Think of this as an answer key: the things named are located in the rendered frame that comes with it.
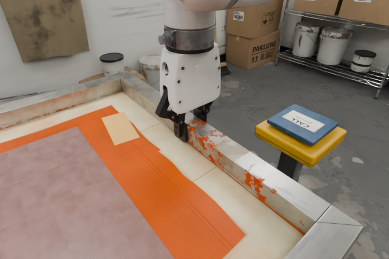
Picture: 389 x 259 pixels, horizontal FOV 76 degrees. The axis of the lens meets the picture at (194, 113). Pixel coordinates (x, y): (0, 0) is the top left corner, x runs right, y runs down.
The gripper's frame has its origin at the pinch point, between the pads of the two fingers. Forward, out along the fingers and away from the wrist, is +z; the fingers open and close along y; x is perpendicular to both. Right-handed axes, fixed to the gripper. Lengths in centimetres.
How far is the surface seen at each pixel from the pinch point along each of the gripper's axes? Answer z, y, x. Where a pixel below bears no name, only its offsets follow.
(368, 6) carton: 14, 261, 60
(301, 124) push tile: 1.0, 17.8, -12.4
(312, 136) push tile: 1.0, 15.9, -15.8
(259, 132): 3.9, 12.6, -6.7
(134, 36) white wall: 40, 89, 200
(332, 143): 2.9, 19.4, -18.3
